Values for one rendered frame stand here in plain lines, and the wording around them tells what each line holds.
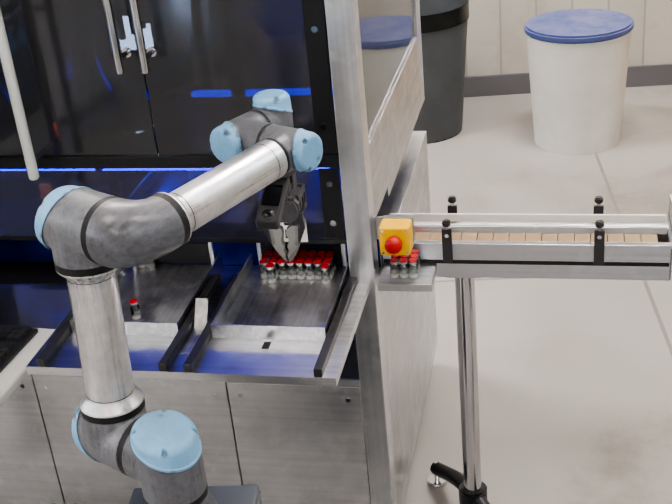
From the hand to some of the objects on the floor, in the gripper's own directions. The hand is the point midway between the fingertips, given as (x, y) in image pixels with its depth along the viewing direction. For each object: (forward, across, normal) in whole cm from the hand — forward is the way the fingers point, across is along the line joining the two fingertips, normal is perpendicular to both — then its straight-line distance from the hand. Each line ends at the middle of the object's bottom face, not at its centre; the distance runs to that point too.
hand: (287, 257), depth 225 cm
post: (+109, -10, -31) cm, 114 cm away
